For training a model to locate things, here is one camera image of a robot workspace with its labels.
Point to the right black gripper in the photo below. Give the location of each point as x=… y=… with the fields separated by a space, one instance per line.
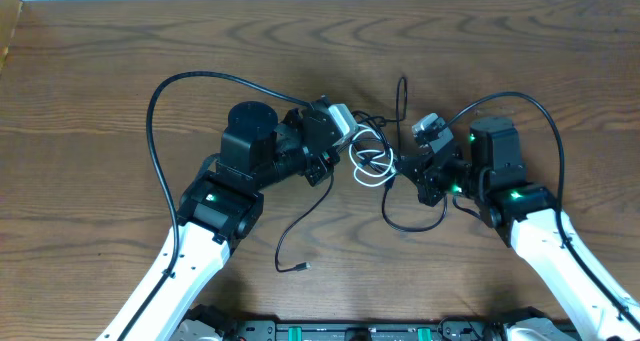
x=424 y=177

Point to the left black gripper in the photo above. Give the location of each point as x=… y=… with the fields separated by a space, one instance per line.
x=324 y=169

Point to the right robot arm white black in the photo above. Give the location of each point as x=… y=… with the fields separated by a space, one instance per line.
x=525 y=216

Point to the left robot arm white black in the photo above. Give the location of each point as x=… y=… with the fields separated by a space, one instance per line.
x=224 y=202

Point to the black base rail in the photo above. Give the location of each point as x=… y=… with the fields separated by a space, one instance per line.
x=524 y=324

